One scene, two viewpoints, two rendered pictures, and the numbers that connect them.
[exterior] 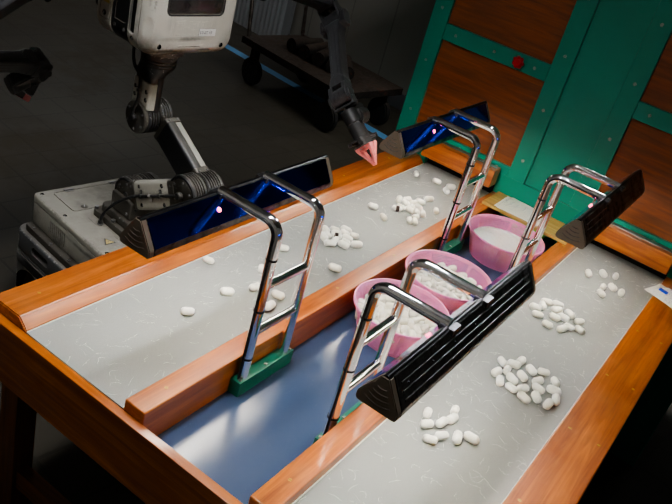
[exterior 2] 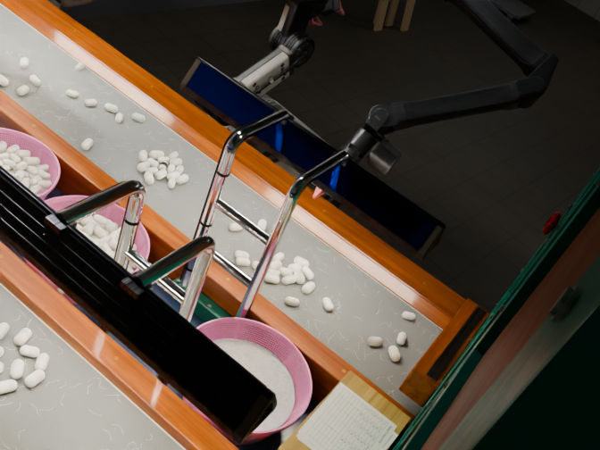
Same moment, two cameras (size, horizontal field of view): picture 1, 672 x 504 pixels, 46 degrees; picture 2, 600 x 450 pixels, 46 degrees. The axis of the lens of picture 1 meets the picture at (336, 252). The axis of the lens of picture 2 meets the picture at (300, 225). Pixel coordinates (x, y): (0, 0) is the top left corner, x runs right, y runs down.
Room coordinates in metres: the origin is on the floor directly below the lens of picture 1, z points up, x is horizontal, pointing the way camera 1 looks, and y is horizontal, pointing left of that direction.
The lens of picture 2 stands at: (2.29, -1.42, 1.82)
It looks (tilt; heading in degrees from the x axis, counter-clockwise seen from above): 37 degrees down; 83
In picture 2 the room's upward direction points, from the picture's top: 24 degrees clockwise
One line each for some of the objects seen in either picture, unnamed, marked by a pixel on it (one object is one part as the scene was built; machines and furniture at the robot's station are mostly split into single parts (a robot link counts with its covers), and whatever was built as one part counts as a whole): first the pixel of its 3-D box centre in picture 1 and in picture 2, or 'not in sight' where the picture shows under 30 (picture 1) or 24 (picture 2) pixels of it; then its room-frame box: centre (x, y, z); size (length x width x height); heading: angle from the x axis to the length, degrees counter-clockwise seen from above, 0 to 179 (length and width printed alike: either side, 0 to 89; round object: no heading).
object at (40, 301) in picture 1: (264, 232); (190, 150); (2.13, 0.23, 0.67); 1.81 x 0.12 x 0.19; 153
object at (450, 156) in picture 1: (460, 161); (446, 349); (2.81, -0.35, 0.83); 0.30 x 0.06 x 0.07; 63
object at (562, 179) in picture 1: (558, 242); (115, 322); (2.17, -0.63, 0.90); 0.20 x 0.19 x 0.45; 153
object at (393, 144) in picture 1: (442, 125); (309, 150); (2.39, -0.21, 1.08); 0.62 x 0.08 x 0.07; 153
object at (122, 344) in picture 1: (322, 247); (141, 157); (2.03, 0.04, 0.73); 1.81 x 0.30 x 0.02; 153
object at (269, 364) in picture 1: (252, 281); not in sight; (1.49, 0.16, 0.90); 0.20 x 0.19 x 0.45; 153
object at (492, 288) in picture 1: (463, 323); not in sight; (1.28, -0.27, 1.08); 0.62 x 0.08 x 0.07; 153
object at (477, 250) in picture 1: (502, 245); (239, 386); (2.42, -0.53, 0.72); 0.27 x 0.27 x 0.10
